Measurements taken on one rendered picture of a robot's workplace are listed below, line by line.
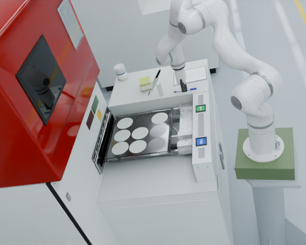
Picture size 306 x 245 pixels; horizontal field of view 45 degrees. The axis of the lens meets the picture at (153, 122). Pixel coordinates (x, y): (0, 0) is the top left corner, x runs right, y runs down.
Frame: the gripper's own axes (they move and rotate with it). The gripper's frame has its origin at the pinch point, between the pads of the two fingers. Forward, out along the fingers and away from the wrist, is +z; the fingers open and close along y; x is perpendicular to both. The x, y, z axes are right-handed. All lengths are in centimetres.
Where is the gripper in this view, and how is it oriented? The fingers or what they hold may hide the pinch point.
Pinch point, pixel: (184, 88)
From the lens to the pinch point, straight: 217.6
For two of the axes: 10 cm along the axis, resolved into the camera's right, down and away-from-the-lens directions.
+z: 2.6, 7.5, 6.1
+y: -0.9, 6.5, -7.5
